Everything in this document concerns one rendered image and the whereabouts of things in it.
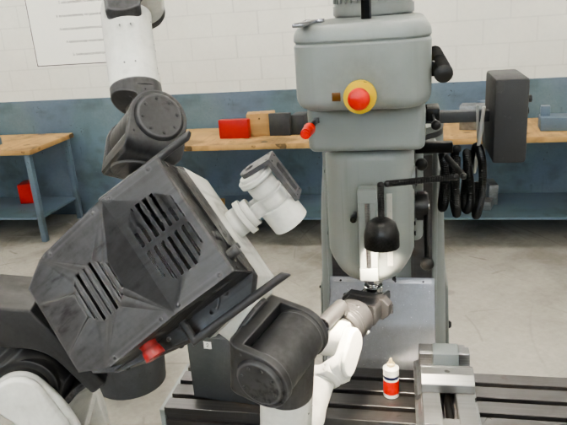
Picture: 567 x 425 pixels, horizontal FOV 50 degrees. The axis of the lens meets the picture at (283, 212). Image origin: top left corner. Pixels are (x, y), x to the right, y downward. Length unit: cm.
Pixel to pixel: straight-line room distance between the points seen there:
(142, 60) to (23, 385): 57
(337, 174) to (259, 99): 447
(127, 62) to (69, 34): 531
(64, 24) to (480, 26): 379
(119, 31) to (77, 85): 532
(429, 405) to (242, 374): 67
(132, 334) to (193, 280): 12
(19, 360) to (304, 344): 46
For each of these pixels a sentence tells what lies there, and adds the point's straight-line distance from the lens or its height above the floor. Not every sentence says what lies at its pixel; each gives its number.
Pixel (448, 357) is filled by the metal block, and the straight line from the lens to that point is 159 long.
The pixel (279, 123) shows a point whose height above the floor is 99.
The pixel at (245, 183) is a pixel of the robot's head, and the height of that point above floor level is 166.
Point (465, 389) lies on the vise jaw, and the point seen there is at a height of 104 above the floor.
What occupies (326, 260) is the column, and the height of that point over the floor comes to 116.
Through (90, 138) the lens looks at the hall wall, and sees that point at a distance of 649.
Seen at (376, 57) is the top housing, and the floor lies 183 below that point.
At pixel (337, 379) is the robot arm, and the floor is 121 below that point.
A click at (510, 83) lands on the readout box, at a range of 160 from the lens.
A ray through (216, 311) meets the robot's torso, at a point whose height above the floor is 149.
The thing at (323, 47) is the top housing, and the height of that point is 185.
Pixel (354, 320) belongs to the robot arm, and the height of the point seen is 127.
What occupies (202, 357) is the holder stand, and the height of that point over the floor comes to 108.
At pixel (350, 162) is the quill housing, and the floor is 160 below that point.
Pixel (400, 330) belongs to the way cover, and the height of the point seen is 98.
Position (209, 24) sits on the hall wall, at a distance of 585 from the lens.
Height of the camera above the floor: 193
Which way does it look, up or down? 19 degrees down
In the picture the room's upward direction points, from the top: 4 degrees counter-clockwise
